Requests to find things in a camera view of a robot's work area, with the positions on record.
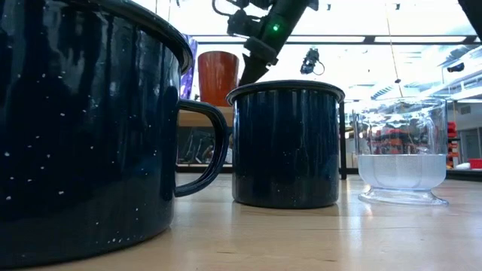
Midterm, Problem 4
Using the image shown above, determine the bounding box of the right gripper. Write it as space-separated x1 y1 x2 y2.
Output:
239 0 319 87

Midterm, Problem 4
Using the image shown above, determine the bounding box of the orange mug white handle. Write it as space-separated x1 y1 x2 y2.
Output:
197 50 240 108

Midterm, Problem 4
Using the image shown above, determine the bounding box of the purple faceted tumbler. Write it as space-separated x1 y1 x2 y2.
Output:
179 33 199 101

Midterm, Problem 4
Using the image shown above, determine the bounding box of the dark blue speckled enamel mug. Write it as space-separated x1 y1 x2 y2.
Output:
0 0 230 269
225 79 346 210

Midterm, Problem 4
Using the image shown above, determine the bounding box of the clear plastic cup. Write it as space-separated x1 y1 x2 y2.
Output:
352 96 450 207

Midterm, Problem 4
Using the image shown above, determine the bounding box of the red storage rack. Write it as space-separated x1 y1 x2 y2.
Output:
447 120 459 169

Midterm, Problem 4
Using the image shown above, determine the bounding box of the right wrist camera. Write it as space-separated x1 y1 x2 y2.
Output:
225 9 263 38

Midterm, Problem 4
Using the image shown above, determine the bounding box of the black ceiling-mounted camera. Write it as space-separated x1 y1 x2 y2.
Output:
300 47 325 76

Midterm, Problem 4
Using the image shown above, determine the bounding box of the wooden shelf black metal frame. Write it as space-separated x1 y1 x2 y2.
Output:
176 100 348 181

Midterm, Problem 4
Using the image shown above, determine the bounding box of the black overhead frame bar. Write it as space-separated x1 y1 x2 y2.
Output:
191 35 482 44

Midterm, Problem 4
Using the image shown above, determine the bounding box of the thin hanging wire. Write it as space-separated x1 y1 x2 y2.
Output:
383 0 404 99

